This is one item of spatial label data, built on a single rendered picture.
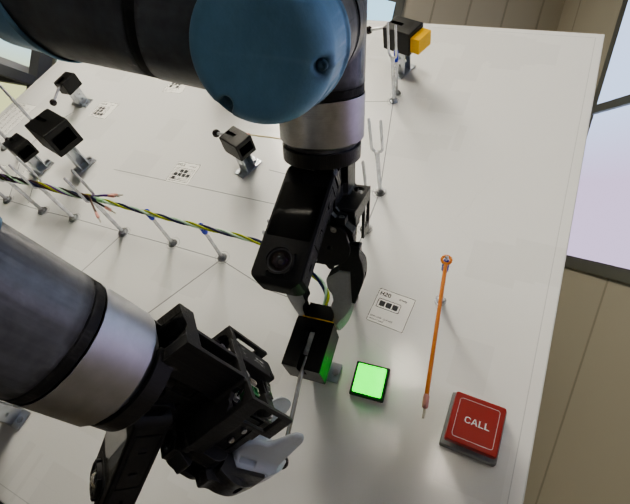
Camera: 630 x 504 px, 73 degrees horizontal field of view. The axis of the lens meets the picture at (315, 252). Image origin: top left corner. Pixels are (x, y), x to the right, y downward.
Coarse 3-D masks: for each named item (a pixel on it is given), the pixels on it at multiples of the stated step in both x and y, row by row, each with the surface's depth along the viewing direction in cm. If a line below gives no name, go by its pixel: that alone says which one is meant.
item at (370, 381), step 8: (360, 368) 50; (368, 368) 50; (376, 368) 50; (384, 368) 50; (360, 376) 50; (368, 376) 50; (376, 376) 49; (384, 376) 49; (352, 384) 50; (360, 384) 49; (368, 384) 49; (376, 384) 49; (384, 384) 49; (352, 392) 49; (360, 392) 49; (368, 392) 49; (376, 392) 48; (384, 392) 49; (376, 400) 48
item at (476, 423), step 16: (464, 400) 44; (480, 400) 44; (464, 416) 43; (480, 416) 43; (496, 416) 43; (448, 432) 43; (464, 432) 43; (480, 432) 42; (496, 432) 42; (480, 448) 42; (496, 448) 41
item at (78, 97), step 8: (64, 72) 90; (56, 80) 89; (64, 80) 88; (72, 80) 90; (64, 88) 89; (72, 88) 90; (56, 96) 89; (72, 96) 92; (80, 96) 92; (56, 104) 89; (72, 104) 94; (80, 104) 93; (88, 104) 93
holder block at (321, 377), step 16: (304, 320) 46; (320, 320) 46; (304, 336) 45; (320, 336) 45; (336, 336) 47; (288, 352) 44; (320, 352) 44; (288, 368) 45; (304, 368) 43; (320, 368) 43
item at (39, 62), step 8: (0, 56) 103; (32, 56) 108; (40, 56) 107; (48, 56) 109; (0, 64) 100; (8, 64) 105; (16, 64) 106; (32, 64) 108; (40, 64) 108; (48, 64) 110; (0, 72) 101; (8, 72) 102; (16, 72) 104; (24, 72) 105; (32, 72) 108; (40, 72) 108; (0, 80) 114; (8, 80) 112; (16, 80) 105; (24, 80) 106; (32, 80) 108
